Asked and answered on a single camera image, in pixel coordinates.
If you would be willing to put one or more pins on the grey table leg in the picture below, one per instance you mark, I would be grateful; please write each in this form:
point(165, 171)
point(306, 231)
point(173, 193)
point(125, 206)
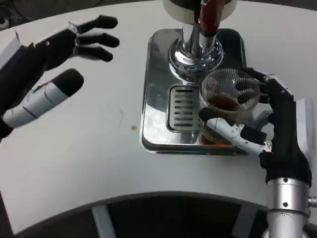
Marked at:
point(105, 223)
point(244, 223)

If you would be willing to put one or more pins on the slotted steel tray grid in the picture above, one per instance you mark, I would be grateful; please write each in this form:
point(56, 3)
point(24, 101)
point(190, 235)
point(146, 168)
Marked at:
point(183, 109)

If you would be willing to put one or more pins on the clear ribbed glass cup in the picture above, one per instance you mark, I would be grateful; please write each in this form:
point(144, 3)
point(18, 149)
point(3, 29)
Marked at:
point(223, 99)

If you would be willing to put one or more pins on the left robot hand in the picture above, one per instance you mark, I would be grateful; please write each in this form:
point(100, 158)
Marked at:
point(32, 64)

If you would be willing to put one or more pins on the black drink dispenser chrome stand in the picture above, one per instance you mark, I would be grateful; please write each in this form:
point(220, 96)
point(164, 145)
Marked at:
point(190, 57)

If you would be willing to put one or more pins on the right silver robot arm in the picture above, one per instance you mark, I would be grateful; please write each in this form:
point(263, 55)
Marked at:
point(287, 208)

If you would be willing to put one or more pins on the steel drip tray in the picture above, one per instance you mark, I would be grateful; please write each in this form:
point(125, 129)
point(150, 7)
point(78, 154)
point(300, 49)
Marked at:
point(156, 99)

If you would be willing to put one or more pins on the white power strip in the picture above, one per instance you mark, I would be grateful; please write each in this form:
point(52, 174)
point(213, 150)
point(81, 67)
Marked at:
point(3, 23)

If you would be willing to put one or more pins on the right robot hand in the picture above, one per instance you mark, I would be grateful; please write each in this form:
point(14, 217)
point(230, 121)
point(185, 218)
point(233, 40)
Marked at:
point(284, 129)

